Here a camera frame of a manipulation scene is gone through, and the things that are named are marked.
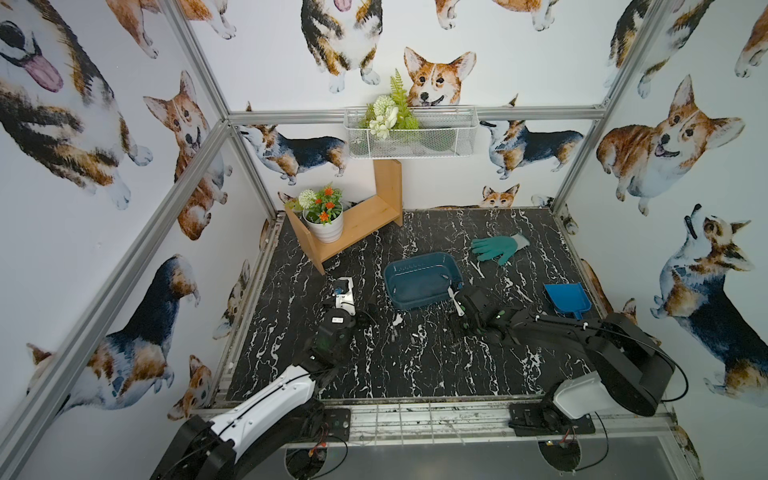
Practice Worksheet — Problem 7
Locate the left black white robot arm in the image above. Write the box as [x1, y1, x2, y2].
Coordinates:
[150, 303, 376, 479]

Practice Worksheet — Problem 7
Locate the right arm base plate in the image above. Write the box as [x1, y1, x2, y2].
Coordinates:
[508, 402, 596, 437]

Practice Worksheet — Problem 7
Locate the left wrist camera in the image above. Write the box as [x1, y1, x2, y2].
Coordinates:
[333, 277, 356, 316]

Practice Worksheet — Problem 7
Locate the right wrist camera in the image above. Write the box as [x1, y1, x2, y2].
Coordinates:
[447, 286, 465, 317]

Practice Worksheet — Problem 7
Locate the green work glove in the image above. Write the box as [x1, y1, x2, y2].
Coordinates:
[471, 234, 530, 266]

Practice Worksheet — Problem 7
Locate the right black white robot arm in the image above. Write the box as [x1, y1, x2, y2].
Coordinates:
[449, 287, 676, 420]

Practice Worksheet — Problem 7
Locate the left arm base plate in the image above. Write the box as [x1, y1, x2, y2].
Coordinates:
[266, 407, 352, 445]

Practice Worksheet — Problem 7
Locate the white pot with flowers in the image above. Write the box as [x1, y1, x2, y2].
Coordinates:
[286, 184, 344, 244]

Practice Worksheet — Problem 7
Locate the wooden shelf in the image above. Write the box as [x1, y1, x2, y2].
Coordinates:
[285, 159, 403, 275]

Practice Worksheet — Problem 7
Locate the blue plastic dustpan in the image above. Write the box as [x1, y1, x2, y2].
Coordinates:
[544, 283, 592, 320]

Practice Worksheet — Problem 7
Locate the teal plastic storage box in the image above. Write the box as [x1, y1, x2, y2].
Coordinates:
[384, 252, 464, 311]

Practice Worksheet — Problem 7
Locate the green white artificial plant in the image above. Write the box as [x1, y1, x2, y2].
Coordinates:
[359, 70, 420, 140]

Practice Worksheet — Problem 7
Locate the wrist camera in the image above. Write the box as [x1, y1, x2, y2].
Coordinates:
[447, 286, 465, 317]
[333, 277, 356, 316]

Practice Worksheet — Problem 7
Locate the white wire basket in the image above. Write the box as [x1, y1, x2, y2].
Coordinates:
[343, 106, 479, 159]

